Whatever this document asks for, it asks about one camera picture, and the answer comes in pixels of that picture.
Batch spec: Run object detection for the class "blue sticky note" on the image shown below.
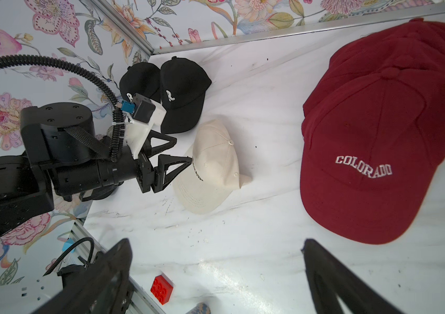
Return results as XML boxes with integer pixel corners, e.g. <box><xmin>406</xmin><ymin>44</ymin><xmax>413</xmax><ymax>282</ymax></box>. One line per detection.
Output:
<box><xmin>61</xmin><ymin>239</ymin><xmax>75</xmax><ymax>252</ymax></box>

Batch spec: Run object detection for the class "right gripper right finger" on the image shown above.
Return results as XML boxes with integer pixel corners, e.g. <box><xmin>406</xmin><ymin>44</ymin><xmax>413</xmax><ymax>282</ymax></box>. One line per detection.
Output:
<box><xmin>302</xmin><ymin>239</ymin><xmax>401</xmax><ymax>313</ymax></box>

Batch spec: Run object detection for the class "red cap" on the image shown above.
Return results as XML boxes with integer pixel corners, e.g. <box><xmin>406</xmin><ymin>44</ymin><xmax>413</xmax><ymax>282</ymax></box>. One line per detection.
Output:
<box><xmin>300</xmin><ymin>68</ymin><xmax>445</xmax><ymax>245</ymax></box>
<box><xmin>303</xmin><ymin>19</ymin><xmax>445</xmax><ymax>115</ymax></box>

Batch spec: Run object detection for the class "black cap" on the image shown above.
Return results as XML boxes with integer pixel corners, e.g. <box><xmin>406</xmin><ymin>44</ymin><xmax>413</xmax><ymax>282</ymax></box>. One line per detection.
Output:
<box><xmin>119</xmin><ymin>62</ymin><xmax>161</xmax><ymax>103</ymax></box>
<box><xmin>160</xmin><ymin>56</ymin><xmax>212</xmax><ymax>134</ymax></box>

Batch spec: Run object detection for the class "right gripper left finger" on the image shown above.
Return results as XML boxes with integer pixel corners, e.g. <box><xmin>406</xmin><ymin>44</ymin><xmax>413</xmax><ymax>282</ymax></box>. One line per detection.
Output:
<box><xmin>34</xmin><ymin>238</ymin><xmax>133</xmax><ymax>314</ymax></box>

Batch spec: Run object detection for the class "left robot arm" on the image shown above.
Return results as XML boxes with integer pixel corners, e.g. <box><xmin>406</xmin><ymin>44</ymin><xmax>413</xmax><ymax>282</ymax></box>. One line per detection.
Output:
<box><xmin>0</xmin><ymin>54</ymin><xmax>192</xmax><ymax>236</ymax></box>

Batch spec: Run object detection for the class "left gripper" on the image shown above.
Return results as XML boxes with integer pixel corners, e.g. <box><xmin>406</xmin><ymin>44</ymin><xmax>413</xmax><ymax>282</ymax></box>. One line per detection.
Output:
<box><xmin>51</xmin><ymin>130</ymin><xmax>192</xmax><ymax>196</ymax></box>

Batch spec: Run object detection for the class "red plastic block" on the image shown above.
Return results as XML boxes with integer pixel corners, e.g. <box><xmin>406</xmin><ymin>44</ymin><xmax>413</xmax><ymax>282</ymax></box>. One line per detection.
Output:
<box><xmin>150</xmin><ymin>274</ymin><xmax>174</xmax><ymax>305</ymax></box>

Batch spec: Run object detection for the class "small glass jar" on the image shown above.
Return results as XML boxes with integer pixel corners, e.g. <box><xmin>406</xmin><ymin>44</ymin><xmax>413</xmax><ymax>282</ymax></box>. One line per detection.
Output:
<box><xmin>186</xmin><ymin>302</ymin><xmax>211</xmax><ymax>314</ymax></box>

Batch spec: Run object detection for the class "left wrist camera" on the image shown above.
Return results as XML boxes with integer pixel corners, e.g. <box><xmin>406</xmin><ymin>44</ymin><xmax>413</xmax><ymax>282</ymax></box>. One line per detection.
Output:
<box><xmin>120</xmin><ymin>93</ymin><xmax>166</xmax><ymax>158</ymax></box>

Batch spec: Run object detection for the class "cream cap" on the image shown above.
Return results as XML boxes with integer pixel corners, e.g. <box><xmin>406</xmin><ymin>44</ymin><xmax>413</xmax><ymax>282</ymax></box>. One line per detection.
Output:
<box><xmin>173</xmin><ymin>120</ymin><xmax>252</xmax><ymax>215</ymax></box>

